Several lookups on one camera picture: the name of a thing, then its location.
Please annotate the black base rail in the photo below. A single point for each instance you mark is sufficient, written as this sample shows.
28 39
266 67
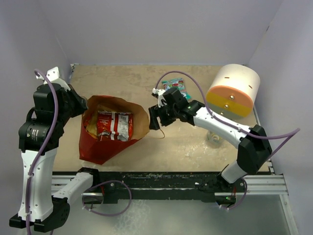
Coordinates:
208 187

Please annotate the red paper bag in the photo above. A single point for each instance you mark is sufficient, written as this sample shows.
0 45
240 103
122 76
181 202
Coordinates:
98 152

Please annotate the red chips bag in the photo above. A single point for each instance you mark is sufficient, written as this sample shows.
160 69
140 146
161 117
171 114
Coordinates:
114 126

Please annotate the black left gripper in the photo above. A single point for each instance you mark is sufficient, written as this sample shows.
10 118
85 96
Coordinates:
80 102

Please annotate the metal corner bracket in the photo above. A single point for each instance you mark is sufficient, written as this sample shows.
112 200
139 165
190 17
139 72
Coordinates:
73 66

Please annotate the teal snack packet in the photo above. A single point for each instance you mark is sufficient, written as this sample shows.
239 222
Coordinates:
177 83

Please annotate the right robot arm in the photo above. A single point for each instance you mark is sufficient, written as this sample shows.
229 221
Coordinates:
251 143

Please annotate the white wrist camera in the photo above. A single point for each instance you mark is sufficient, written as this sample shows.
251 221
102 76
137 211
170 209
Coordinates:
158 93
53 75

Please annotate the clear tape roll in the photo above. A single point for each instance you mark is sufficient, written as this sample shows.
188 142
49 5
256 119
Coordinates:
215 140

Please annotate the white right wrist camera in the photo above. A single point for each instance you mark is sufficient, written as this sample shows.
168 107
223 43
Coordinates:
158 93

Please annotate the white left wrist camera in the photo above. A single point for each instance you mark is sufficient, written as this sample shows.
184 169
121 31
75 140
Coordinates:
53 75

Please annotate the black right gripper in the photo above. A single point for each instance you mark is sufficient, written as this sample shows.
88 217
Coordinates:
155 112

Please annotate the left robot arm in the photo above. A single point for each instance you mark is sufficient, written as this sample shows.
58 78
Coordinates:
41 209

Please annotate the white cylinder toy drum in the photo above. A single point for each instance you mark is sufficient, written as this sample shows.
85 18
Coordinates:
233 91

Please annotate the yellow snack packet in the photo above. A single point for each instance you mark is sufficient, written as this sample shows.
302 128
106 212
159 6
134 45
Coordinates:
91 122

